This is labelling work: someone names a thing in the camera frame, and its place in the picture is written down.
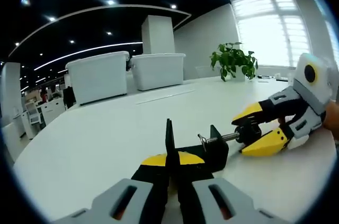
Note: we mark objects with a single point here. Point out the white square pillar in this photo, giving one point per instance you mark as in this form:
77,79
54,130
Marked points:
158,36
10,89

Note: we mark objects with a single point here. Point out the green potted plant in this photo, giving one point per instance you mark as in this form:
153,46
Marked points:
233,59

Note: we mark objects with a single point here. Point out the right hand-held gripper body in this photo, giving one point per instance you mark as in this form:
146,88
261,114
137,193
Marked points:
320,91

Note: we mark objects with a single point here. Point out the white desk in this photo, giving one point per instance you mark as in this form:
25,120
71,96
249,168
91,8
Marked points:
106,142

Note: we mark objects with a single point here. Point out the white office chair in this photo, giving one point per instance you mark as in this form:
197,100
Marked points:
34,115

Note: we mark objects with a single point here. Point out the black fixed fixture clamp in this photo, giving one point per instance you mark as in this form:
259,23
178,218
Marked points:
217,155

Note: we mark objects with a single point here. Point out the person's right hand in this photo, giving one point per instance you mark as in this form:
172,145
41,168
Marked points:
332,118

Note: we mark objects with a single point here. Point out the round ceiling spotlights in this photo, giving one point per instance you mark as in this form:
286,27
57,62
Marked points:
110,2

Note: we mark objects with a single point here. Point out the window with white blinds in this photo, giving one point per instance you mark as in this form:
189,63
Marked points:
270,28
332,41

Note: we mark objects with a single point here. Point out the black office chair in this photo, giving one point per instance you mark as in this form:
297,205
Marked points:
69,97

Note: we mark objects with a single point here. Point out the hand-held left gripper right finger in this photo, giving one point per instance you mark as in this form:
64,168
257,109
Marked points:
246,205

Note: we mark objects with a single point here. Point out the white plastic storage box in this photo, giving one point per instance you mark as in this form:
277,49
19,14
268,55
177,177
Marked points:
159,73
98,81

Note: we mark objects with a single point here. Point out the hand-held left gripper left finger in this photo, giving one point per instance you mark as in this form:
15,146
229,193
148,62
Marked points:
100,205

